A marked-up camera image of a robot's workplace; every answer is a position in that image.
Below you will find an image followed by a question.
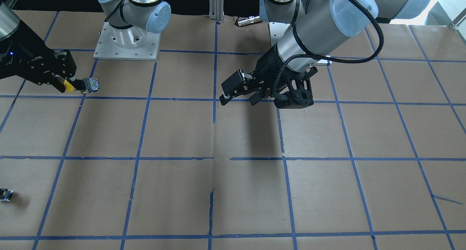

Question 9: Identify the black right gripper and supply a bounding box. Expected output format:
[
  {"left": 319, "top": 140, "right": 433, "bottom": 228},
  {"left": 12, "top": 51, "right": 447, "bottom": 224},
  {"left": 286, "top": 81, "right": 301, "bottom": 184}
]
[{"left": 0, "top": 20, "right": 77, "bottom": 93}]

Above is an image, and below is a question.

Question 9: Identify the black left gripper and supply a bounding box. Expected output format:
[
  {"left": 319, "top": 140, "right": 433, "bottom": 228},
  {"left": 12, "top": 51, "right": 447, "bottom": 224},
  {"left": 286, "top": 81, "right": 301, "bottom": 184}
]
[{"left": 219, "top": 44, "right": 294, "bottom": 106}]

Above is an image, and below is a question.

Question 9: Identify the yellow push button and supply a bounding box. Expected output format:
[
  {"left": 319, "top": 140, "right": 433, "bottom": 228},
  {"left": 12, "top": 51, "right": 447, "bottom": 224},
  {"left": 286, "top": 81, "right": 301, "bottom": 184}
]
[{"left": 64, "top": 78, "right": 100, "bottom": 94}]

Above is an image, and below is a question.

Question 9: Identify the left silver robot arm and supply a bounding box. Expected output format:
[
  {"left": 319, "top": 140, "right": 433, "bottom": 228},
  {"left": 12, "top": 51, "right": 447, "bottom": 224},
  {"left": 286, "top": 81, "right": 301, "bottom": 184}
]
[{"left": 219, "top": 0, "right": 430, "bottom": 109}]

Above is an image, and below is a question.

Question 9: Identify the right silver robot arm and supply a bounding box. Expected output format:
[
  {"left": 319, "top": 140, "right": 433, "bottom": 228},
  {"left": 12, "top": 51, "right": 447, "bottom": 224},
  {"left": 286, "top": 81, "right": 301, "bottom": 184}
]
[{"left": 1, "top": 0, "right": 171, "bottom": 94}]

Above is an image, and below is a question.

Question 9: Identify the red push button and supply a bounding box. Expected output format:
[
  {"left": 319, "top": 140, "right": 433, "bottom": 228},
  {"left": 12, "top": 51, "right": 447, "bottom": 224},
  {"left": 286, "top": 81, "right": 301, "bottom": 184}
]
[{"left": 0, "top": 188, "right": 14, "bottom": 202}]

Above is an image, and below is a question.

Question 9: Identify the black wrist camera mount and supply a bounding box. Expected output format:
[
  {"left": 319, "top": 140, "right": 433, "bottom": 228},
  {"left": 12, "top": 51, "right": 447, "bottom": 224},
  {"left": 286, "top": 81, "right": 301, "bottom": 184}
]
[{"left": 273, "top": 67, "right": 318, "bottom": 109}]

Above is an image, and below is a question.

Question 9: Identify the aluminium frame post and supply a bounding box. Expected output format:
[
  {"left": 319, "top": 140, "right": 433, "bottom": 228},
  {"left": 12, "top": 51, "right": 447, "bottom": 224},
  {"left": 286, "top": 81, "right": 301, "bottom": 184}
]
[{"left": 209, "top": 0, "right": 224, "bottom": 23}]

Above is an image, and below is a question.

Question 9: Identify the black braided cable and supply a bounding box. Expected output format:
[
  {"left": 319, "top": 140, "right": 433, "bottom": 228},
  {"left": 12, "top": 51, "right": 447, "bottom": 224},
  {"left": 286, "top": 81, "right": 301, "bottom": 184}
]
[{"left": 269, "top": 0, "right": 385, "bottom": 98}]

